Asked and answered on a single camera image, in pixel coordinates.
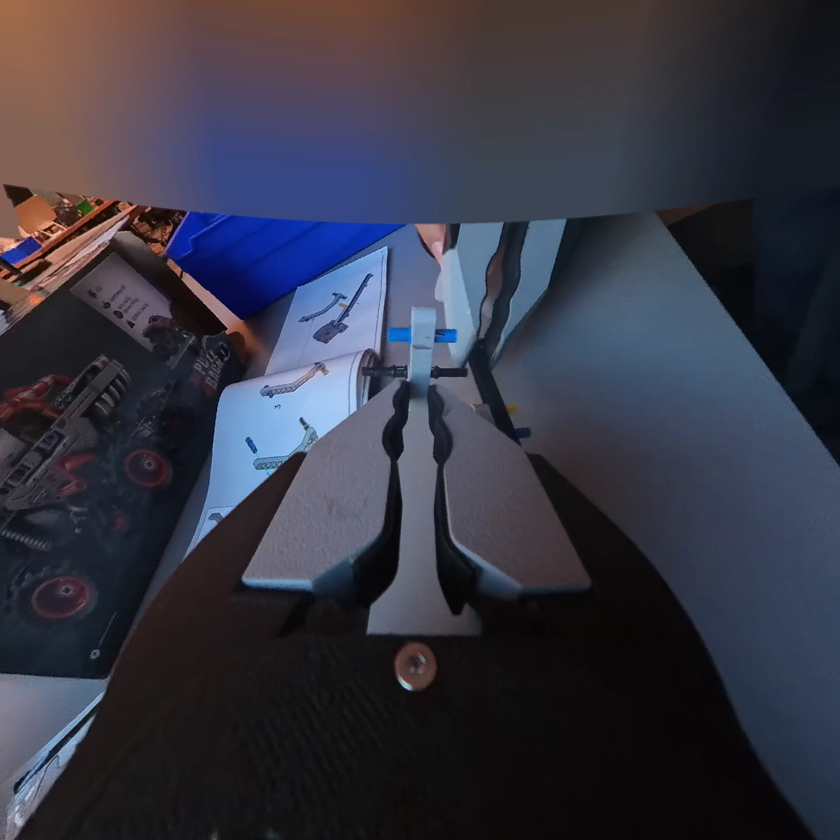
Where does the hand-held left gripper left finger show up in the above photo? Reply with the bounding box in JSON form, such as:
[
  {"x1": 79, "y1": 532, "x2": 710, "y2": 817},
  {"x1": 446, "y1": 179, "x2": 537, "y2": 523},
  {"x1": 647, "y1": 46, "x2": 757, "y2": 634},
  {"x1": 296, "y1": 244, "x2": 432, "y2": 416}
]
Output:
[{"x1": 241, "y1": 379, "x2": 406, "y2": 610}]

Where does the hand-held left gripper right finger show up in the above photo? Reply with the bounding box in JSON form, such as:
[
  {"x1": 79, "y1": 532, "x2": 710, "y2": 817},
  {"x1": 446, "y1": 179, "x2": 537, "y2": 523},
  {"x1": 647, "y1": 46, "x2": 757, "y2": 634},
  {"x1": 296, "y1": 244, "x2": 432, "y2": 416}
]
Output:
[{"x1": 427, "y1": 384, "x2": 593, "y2": 616}]

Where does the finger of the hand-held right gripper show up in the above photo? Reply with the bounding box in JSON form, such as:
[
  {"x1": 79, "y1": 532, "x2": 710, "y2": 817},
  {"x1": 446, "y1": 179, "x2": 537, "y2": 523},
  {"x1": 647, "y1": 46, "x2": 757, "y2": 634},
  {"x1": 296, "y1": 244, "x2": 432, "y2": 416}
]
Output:
[
  {"x1": 489, "y1": 220, "x2": 569, "y2": 363},
  {"x1": 436, "y1": 222, "x2": 519, "y2": 371}
]

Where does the grey lego beam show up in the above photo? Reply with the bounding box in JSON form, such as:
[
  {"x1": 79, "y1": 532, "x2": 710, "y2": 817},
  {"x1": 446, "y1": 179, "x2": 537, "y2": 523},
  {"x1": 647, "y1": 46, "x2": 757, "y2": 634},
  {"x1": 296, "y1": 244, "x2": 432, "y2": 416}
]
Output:
[{"x1": 395, "y1": 306, "x2": 454, "y2": 618}]

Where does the open instruction booklet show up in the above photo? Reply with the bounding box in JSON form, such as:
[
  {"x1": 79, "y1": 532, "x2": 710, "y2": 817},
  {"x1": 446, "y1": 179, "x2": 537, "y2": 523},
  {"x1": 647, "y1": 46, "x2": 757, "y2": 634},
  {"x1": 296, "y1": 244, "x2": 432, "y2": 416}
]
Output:
[{"x1": 185, "y1": 246, "x2": 389, "y2": 559}]

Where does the blue plastic bin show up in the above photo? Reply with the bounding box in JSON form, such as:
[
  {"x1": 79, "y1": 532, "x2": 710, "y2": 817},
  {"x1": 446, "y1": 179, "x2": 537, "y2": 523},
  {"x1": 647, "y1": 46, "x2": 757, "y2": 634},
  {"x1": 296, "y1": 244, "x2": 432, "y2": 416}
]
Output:
[{"x1": 163, "y1": 210, "x2": 409, "y2": 320}]

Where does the dark monster truck toy box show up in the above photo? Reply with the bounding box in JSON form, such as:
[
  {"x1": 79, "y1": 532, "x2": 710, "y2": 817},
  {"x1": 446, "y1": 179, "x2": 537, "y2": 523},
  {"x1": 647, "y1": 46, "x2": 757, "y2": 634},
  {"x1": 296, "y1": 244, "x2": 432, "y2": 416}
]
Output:
[{"x1": 0, "y1": 230, "x2": 248, "y2": 681}]

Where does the white plastic bag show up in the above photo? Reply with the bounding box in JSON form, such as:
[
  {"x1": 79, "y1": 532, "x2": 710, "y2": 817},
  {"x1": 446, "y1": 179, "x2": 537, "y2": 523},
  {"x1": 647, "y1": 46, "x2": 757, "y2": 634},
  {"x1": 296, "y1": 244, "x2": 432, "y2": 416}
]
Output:
[{"x1": 0, "y1": 705, "x2": 106, "y2": 839}]

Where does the cluttered wooden workbench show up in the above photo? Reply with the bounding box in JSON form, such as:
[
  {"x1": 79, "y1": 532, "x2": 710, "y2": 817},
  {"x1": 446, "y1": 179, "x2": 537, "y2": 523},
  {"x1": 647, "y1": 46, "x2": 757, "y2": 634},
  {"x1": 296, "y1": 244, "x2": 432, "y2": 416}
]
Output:
[{"x1": 0, "y1": 185, "x2": 188, "y2": 290}]

